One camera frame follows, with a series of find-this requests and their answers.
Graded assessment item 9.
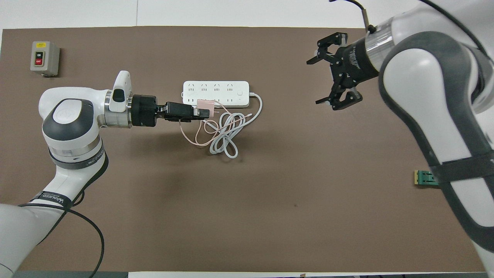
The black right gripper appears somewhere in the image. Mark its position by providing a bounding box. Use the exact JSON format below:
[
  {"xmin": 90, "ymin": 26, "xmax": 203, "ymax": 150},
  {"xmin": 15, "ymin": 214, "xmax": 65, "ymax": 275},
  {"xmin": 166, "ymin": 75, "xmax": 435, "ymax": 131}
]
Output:
[{"xmin": 306, "ymin": 32, "xmax": 382, "ymax": 112}]

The grey-white power strip cord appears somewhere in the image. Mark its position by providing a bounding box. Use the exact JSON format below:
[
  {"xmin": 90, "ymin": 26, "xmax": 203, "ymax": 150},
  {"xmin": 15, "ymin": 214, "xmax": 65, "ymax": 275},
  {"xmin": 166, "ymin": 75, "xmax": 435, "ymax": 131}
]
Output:
[{"xmin": 201, "ymin": 92, "xmax": 263, "ymax": 159}]

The green knife switch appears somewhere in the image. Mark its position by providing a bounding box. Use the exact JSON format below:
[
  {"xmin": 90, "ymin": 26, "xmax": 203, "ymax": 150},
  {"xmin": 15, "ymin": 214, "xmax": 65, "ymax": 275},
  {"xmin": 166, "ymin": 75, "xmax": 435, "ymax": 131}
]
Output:
[{"xmin": 414, "ymin": 170, "xmax": 440, "ymax": 186}]

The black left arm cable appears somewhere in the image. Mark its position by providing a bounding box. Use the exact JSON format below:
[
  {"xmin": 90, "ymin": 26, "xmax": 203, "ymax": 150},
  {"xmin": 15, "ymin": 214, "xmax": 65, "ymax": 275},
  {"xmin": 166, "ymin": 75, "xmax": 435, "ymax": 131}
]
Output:
[{"xmin": 17, "ymin": 191, "xmax": 105, "ymax": 278}]

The grey on-off switch box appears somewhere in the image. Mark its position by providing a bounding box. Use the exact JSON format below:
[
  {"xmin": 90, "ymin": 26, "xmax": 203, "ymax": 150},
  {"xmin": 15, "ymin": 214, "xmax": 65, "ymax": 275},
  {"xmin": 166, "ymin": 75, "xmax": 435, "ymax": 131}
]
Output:
[{"xmin": 30, "ymin": 41, "xmax": 61, "ymax": 77}]

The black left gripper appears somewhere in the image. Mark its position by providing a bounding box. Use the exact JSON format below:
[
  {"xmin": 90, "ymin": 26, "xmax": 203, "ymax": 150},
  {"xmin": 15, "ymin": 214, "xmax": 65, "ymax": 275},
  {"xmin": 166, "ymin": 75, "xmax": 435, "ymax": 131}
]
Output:
[{"xmin": 130, "ymin": 95, "xmax": 210, "ymax": 127}]

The pink charger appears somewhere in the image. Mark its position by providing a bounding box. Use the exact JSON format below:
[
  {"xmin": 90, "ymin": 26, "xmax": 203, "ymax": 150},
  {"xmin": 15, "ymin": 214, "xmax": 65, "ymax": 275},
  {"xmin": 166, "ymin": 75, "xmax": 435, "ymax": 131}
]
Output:
[{"xmin": 197, "ymin": 99, "xmax": 221, "ymax": 115}]

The white power strip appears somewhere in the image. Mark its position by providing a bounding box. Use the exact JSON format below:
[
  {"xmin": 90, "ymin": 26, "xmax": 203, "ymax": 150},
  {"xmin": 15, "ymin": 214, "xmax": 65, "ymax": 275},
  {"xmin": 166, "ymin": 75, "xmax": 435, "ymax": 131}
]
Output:
[{"xmin": 182, "ymin": 80, "xmax": 250, "ymax": 108}]

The pink charging cable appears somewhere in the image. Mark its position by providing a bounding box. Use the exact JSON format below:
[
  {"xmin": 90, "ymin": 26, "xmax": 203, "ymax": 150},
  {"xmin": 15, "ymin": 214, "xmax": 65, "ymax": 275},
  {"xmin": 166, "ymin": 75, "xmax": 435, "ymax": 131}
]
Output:
[{"xmin": 179, "ymin": 110, "xmax": 233, "ymax": 147}]

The brown table mat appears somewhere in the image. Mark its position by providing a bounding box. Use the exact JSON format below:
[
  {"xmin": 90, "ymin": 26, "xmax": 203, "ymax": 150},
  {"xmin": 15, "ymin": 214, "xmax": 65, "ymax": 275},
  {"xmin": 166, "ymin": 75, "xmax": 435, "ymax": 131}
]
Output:
[{"xmin": 0, "ymin": 26, "xmax": 491, "ymax": 273}]

